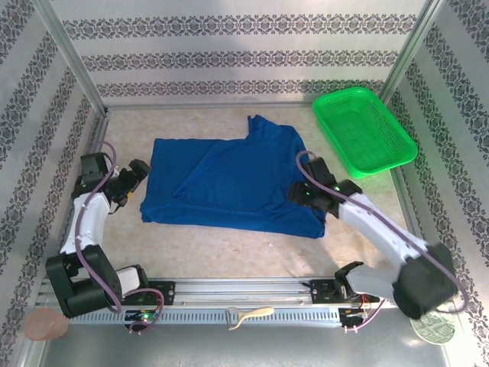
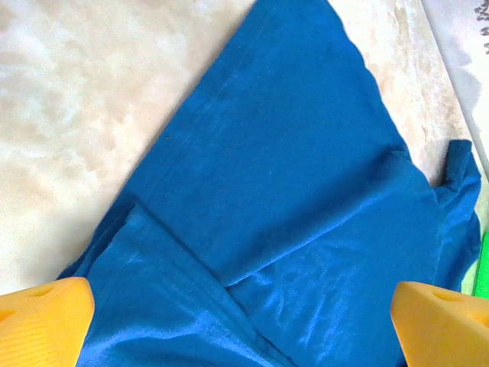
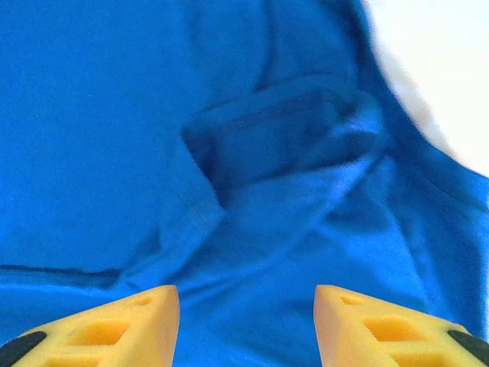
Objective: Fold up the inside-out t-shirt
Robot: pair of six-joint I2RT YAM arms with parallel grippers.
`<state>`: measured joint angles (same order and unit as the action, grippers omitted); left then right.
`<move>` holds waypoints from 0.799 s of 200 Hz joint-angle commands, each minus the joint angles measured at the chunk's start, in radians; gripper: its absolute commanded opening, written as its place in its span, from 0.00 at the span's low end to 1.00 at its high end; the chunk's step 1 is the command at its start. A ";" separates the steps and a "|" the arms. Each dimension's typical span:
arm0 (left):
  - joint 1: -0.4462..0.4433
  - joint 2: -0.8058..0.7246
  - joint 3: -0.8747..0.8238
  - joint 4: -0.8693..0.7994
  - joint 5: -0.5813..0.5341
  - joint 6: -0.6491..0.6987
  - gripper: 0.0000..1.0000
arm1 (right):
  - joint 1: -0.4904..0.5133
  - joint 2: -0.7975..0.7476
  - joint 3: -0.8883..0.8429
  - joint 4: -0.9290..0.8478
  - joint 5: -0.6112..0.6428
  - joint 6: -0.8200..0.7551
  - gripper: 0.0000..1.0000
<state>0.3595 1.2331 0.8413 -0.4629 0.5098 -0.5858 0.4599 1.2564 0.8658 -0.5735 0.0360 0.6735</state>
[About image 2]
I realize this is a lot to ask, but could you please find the aluminium table side rail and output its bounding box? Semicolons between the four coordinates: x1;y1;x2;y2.
419;0;489;165

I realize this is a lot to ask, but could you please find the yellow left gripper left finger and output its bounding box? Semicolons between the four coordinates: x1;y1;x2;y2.
0;277;96;367

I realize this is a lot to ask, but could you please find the blue t-shirt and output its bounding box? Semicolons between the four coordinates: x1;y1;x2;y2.
57;0;483;367

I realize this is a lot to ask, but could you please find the green plastic mesh basket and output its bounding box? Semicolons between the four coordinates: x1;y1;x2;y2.
460;232;489;300

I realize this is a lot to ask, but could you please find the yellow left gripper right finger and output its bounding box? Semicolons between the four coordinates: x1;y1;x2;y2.
391;281;489;367

